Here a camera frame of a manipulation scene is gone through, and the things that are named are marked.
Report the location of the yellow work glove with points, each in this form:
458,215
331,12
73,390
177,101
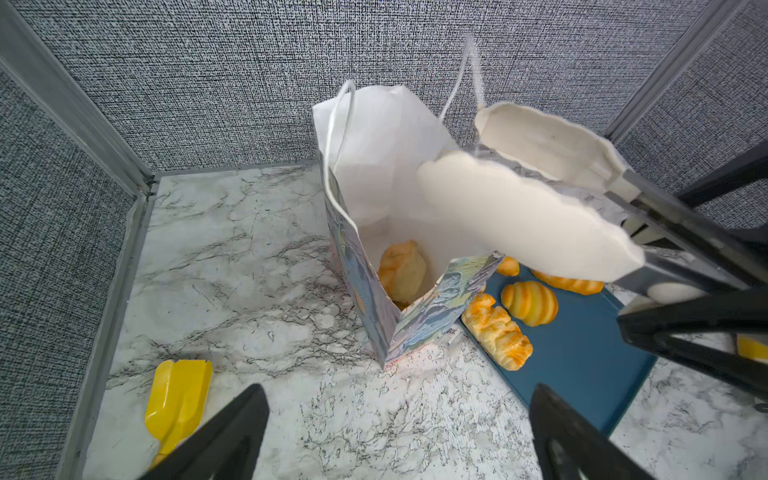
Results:
751,348

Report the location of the fake long twisted bread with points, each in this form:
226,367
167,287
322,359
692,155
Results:
495,331

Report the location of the cream serving tongs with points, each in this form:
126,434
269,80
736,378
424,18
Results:
562,200

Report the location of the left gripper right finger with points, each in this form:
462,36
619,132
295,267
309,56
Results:
569,447

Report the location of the white floral paper bag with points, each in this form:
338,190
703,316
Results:
372,140

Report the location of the yellow toy spatula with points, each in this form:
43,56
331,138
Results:
176,403

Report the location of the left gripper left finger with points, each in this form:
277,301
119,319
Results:
226,447

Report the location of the fake croissant upper left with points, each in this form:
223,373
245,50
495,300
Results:
509,267

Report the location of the fake braided round bread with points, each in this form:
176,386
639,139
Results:
401,272

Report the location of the fake croissant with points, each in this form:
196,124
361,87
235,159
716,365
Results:
509,267
578,286

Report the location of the fake croissant right middle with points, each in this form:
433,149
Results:
578,286

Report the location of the fake round striped bun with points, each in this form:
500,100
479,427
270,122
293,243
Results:
530,302

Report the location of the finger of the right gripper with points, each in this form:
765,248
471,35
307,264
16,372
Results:
669,332
745,169

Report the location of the teal rectangular tray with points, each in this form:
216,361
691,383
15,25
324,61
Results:
581,356

